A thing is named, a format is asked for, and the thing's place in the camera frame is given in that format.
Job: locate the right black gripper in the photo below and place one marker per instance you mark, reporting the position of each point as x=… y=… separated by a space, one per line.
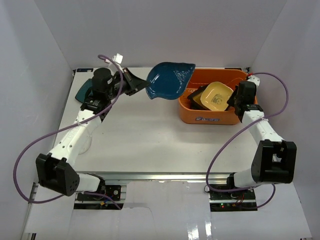
x=230 y=101

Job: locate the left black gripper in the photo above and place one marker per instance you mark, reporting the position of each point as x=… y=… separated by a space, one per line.
x=129 y=83

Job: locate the yellow rounded plate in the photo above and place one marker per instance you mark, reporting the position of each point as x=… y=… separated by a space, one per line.
x=215 y=96

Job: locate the dark blue shell plate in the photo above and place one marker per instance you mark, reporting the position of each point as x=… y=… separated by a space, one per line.
x=169 y=80

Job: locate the black and amber square plate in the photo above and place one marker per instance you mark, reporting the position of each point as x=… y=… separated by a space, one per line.
x=195 y=99

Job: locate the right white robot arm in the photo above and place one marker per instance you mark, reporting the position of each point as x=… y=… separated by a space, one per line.
x=275 y=158

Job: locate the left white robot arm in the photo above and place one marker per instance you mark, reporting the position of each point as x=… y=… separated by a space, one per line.
x=55 y=170

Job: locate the orange plastic bin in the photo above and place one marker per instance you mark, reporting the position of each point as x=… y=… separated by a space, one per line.
x=204 y=76

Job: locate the blue table label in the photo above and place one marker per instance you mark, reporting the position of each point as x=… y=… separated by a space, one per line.
x=84 y=70

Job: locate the teal square plate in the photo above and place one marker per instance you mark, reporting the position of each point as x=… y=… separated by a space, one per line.
x=85 y=91

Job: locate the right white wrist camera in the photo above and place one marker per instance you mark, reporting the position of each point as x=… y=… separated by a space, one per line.
x=254 y=79

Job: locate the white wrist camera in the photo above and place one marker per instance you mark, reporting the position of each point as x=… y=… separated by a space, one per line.
x=117 y=58
x=254 y=79

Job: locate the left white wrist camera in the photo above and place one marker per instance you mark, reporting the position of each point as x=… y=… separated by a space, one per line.
x=117 y=58

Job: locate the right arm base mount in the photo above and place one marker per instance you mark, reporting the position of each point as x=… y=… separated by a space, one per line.
x=235 y=196

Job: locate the aluminium table front rail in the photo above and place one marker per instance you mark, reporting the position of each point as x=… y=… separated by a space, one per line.
x=145 y=176

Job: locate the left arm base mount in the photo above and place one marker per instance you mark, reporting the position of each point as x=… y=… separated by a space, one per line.
x=109 y=198

